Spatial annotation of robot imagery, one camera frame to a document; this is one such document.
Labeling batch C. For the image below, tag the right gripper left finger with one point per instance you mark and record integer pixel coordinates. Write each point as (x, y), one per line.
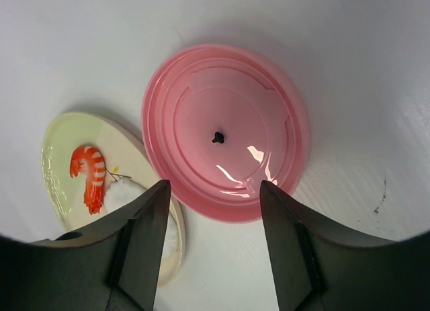
(110, 264)

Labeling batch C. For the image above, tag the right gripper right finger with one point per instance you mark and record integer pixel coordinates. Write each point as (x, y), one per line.
(320, 264)

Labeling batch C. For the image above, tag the cream round plate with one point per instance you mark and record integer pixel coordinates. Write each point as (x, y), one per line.
(122, 152)

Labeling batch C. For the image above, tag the pink round lid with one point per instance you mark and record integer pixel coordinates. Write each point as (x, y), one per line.
(217, 120)

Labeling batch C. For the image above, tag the fried egg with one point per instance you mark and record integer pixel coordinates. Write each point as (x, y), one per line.
(122, 192)

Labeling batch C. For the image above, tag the red shrimp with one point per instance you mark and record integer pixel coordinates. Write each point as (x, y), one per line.
(88, 160)

